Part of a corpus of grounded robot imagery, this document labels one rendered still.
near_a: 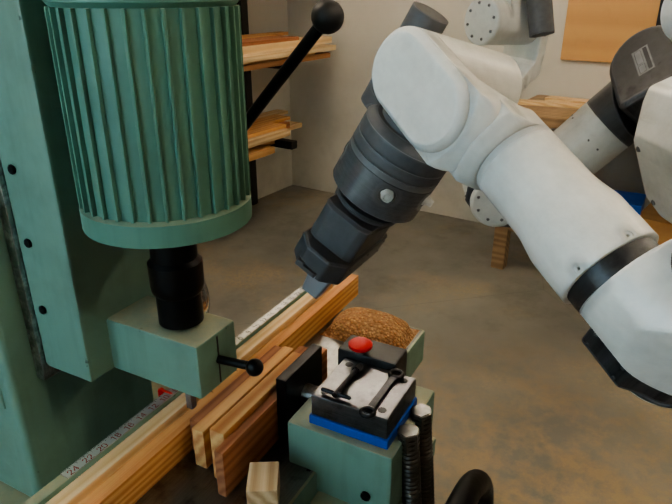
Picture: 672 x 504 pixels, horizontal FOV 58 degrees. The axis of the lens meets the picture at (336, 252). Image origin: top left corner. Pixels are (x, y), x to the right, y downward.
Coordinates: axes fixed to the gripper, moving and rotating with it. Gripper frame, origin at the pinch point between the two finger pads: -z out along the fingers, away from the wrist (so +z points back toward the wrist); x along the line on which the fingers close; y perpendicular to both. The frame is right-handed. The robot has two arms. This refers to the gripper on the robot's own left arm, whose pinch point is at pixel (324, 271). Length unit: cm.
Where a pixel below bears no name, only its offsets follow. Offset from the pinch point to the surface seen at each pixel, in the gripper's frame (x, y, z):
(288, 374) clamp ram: 2.5, -2.5, -17.4
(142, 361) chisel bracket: -7.0, 11.1, -21.7
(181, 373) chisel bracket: -7.0, 6.1, -18.5
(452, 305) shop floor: 209, -19, -123
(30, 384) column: -12.0, 21.2, -33.2
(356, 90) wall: 335, 119, -114
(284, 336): 17.2, 3.5, -27.2
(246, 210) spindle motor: -1.2, 10.2, 0.6
